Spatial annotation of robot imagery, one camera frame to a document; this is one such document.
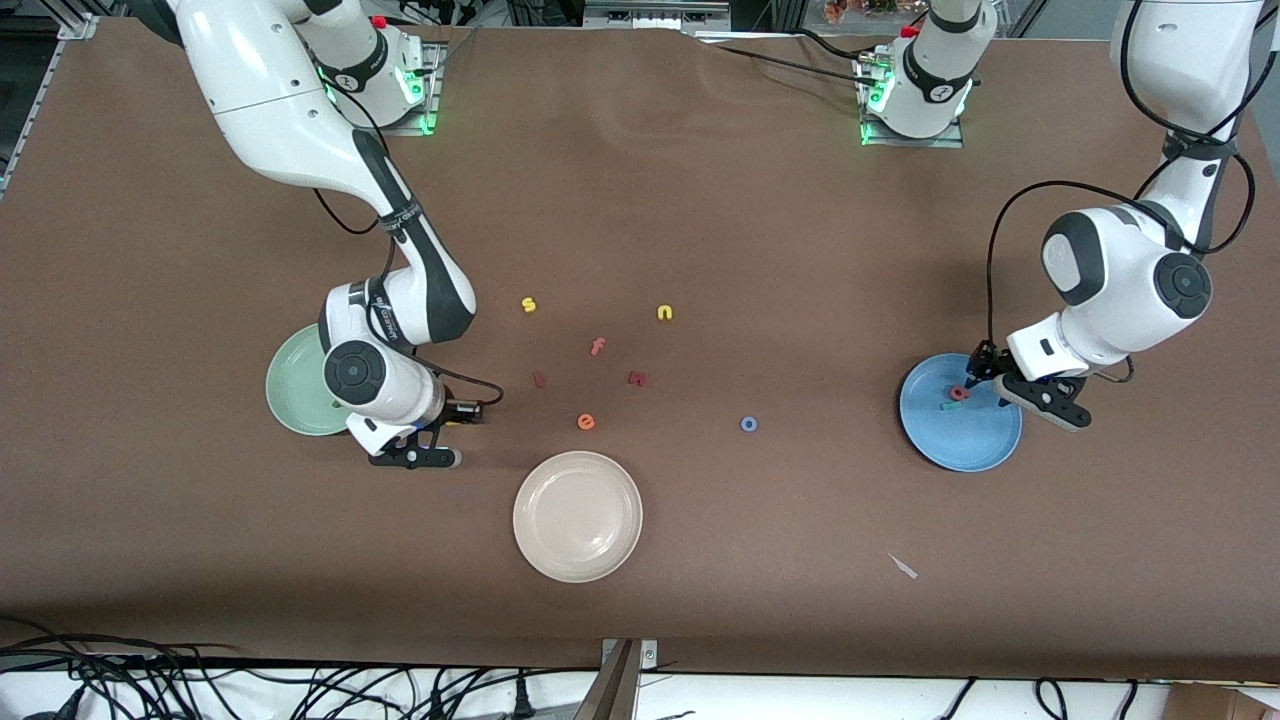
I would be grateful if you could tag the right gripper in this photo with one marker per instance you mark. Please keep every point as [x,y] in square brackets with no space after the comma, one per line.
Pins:
[456,410]

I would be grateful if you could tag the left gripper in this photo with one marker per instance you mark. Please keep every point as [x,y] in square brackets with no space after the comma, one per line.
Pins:
[983,361]

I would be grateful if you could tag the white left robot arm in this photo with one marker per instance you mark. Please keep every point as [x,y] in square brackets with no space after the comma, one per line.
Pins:
[1190,60]

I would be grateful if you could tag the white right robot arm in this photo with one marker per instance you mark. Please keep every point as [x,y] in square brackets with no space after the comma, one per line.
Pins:
[270,110]

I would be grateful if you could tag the blue plastic plate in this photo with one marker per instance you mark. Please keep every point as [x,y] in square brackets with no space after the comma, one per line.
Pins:
[960,440]

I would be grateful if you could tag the beige plastic plate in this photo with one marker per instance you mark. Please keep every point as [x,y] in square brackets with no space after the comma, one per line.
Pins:
[577,517]

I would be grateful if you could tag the light green plastic plate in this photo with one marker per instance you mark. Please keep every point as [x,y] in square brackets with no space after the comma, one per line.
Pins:
[295,390]

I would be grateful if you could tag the small white paper scrap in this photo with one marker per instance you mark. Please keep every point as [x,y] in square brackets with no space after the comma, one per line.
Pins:
[902,566]

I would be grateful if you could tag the brown table cover sheet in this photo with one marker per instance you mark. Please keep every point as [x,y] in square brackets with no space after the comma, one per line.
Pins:
[700,200]

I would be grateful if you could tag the orange artificial flowers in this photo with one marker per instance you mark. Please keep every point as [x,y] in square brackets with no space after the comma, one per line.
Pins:
[860,10]

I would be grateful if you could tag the cardboard box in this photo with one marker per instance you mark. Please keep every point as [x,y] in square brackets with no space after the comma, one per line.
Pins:
[1220,705]

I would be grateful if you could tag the grey metal equipment box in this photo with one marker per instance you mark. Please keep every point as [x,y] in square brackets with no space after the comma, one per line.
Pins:
[655,12]

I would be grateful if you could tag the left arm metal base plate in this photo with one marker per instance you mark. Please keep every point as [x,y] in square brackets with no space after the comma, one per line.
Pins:
[950,135]

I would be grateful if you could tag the small metal bracket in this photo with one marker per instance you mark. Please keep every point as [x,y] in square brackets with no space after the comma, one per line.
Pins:
[648,655]

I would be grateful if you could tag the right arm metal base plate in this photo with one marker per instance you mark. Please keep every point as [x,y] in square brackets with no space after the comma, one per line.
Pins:
[425,105]

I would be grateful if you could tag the brown wooden post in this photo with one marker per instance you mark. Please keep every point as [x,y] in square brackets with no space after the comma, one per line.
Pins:
[610,690]

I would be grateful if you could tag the aluminium frame rail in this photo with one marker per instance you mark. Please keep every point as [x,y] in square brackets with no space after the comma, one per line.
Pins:
[25,120]

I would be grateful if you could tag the aluminium frame profile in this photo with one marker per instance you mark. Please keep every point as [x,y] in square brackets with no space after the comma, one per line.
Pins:
[75,22]

